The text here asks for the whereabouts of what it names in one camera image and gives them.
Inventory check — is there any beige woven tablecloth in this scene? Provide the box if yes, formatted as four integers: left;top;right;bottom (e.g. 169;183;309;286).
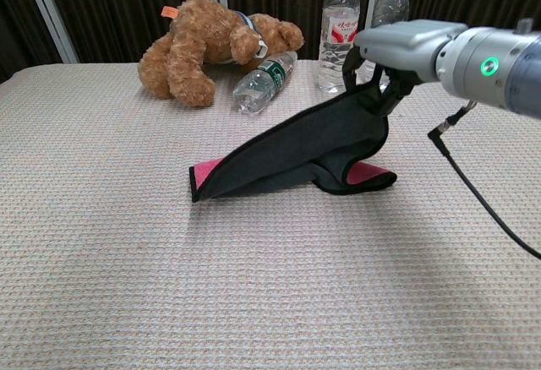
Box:
0;57;541;370

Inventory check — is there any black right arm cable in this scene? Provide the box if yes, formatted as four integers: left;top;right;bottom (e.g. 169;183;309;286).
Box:
427;101;541;261

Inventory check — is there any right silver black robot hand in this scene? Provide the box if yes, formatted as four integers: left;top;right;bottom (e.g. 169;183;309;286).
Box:
342;19;468;117

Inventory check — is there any brown teddy bear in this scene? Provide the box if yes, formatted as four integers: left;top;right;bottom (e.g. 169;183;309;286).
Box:
138;0;305;108

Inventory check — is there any clear water bottle red label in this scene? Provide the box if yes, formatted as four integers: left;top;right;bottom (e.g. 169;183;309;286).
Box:
317;0;361;95

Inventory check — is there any pink and grey towel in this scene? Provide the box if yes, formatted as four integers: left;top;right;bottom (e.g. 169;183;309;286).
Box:
189;80;398;204

